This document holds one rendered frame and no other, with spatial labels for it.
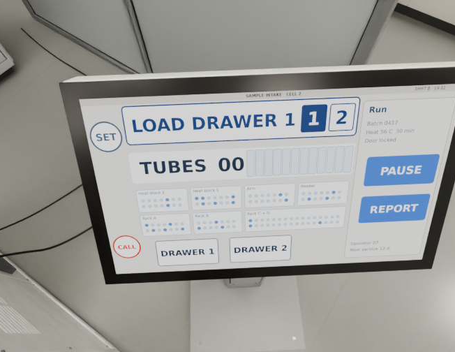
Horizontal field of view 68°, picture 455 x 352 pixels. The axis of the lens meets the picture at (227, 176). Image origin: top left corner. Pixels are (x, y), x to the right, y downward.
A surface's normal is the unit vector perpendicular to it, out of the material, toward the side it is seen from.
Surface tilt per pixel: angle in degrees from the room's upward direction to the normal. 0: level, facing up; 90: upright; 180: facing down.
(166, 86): 50
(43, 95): 0
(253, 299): 3
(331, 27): 90
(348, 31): 90
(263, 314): 3
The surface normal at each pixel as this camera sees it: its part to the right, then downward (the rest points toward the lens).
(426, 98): 0.03, 0.40
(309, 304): 0.00, -0.44
